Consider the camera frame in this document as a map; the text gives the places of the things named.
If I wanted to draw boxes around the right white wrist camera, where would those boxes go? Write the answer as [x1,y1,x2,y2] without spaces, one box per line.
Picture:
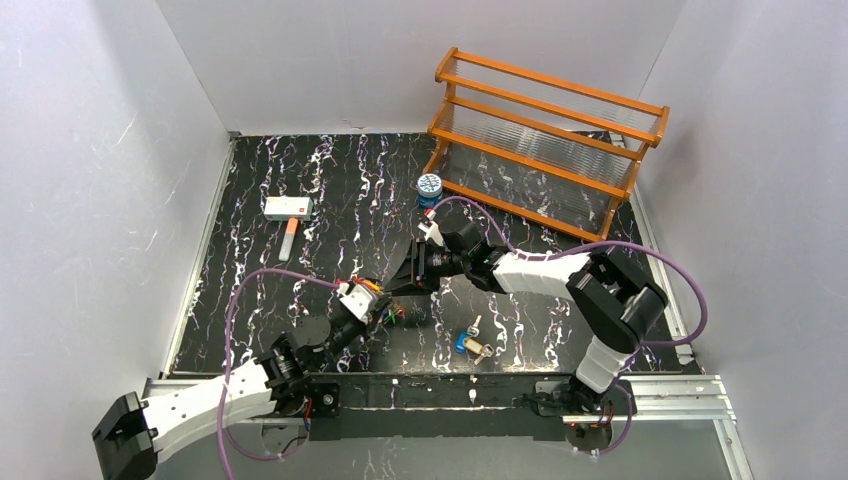
[418,208,445,247]

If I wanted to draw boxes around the white box with red logo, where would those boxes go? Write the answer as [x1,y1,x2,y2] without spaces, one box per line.
[263,196,314,221]

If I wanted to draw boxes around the orange wooden shelf rack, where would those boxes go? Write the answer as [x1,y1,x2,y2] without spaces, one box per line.
[423,47,671,241]

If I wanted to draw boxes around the white orange marker pen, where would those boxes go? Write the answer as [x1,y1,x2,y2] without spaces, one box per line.
[278,217,300,262]

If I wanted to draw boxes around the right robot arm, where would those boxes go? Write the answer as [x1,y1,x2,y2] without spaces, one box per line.
[385,226,668,396]

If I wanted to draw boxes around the aluminium rail frame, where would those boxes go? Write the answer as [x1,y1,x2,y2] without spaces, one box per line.
[123,374,755,480]

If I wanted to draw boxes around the silver loose key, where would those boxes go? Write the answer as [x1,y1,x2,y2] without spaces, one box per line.
[466,315,482,337]

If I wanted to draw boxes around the blue key tag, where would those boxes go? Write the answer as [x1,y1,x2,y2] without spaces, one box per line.
[454,332,469,355]

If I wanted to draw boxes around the green key tag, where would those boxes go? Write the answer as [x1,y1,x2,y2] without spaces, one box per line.
[386,308,405,324]

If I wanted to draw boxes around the blue jar with patterned lid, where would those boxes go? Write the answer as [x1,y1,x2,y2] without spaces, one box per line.
[416,173,443,209]

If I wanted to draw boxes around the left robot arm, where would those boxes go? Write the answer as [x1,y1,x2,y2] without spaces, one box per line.
[92,300,399,479]

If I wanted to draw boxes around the metal key organizer red handle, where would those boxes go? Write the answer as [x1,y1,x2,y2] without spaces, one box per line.
[355,277,404,324]

